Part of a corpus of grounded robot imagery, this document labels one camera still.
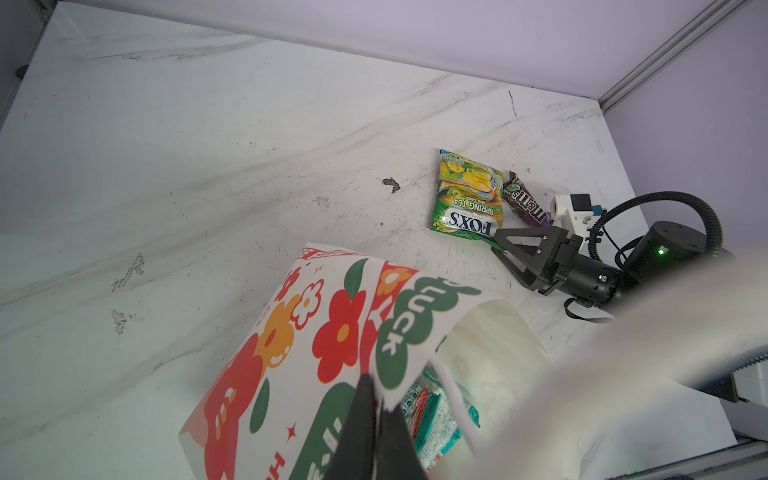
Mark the brown purple candy bar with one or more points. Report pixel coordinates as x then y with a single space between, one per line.
519 198

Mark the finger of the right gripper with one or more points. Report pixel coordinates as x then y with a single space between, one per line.
518 252

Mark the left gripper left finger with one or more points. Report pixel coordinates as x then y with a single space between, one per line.
354 457

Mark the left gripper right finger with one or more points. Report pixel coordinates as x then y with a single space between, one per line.
395 456

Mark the white floral paper bag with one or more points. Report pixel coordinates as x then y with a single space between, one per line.
278 407

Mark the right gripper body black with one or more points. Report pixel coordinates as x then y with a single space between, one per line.
558 251

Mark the teal snack packet top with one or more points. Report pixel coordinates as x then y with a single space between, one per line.
430 421

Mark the yellow-green snack packet back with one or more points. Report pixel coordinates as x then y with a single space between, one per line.
468 201

